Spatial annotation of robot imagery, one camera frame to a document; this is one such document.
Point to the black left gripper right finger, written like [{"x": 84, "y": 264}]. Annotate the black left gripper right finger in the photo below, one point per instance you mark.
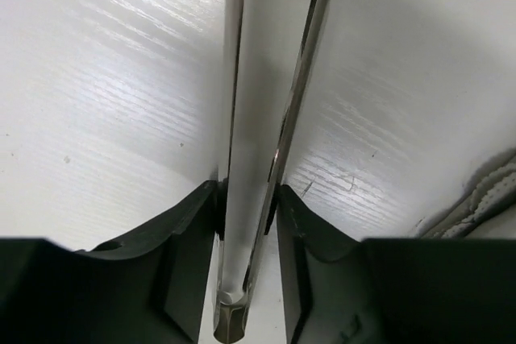
[{"x": 390, "y": 290}]

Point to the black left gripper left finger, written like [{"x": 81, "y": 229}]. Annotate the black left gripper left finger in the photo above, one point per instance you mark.
[{"x": 145, "y": 286}]

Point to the silver metal tongs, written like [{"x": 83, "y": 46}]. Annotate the silver metal tongs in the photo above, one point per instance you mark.
[{"x": 269, "y": 48}]

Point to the grey placemat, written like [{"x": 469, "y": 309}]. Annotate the grey placemat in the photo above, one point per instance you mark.
[{"x": 488, "y": 194}]

